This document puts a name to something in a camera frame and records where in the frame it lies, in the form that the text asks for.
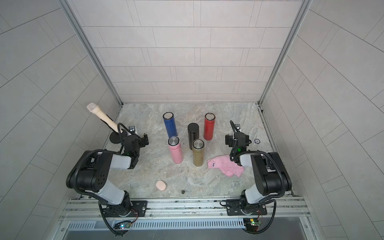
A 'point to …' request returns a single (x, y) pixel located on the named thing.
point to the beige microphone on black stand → (117, 135)
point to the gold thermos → (198, 151)
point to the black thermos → (193, 131)
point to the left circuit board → (125, 225)
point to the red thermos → (209, 126)
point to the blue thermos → (168, 117)
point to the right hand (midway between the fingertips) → (236, 132)
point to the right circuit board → (251, 221)
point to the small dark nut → (183, 192)
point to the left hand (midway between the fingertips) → (140, 132)
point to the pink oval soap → (160, 185)
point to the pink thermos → (174, 142)
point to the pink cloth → (228, 166)
